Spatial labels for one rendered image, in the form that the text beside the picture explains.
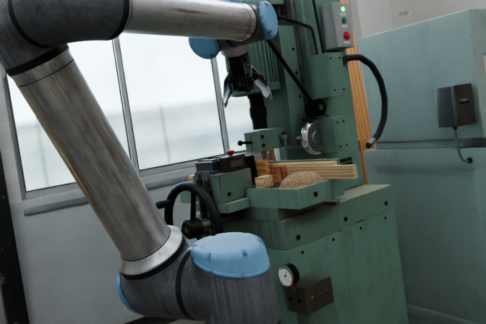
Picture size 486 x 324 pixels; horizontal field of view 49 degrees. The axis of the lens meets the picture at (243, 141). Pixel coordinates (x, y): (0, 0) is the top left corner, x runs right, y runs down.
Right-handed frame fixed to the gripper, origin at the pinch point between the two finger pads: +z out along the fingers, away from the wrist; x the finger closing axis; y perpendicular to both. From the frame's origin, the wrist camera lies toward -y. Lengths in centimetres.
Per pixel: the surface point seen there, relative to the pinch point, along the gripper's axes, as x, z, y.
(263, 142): 1.7, 17.8, -2.0
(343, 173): 26.3, 16.5, 19.4
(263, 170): 1.2, 21.4, 8.1
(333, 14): 30.8, -8.2, -36.6
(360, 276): 28, 60, 24
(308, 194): 15.4, 17.1, 26.1
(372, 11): 70, 90, -241
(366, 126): 52, 138, -162
